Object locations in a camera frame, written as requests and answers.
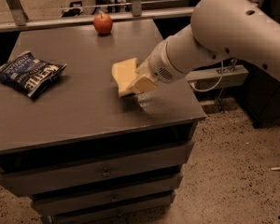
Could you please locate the metal railing frame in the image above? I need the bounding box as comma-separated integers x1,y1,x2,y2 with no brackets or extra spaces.
0,0,272,35

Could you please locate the top drawer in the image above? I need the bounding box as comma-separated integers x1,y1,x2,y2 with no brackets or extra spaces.
0,141,193,196

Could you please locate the grey metal base block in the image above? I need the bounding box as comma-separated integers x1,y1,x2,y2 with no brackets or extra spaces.
186,65,248,91

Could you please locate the red apple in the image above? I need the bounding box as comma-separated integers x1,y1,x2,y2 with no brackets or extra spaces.
93,13,113,35

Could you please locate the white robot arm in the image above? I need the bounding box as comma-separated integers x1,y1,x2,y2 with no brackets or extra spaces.
128,0,280,94

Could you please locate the yellow sponge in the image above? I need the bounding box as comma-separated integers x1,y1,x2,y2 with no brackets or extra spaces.
111,58,138,97

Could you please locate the middle drawer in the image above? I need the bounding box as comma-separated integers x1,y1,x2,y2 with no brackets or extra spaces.
32,173,182,216

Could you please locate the bottom drawer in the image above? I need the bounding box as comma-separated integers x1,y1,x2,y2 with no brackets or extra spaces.
53,190,175,224

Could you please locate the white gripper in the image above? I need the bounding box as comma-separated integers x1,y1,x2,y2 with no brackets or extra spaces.
126,40,186,94

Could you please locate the blue kettle chips bag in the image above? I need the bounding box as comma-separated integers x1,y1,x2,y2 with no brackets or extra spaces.
0,51,66,99

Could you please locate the drawer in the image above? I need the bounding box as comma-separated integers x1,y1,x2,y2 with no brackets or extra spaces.
53,190,175,224
0,141,193,196
32,173,182,216

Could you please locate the grey drawer cabinet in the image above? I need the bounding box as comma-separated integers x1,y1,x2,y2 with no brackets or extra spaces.
0,18,207,224

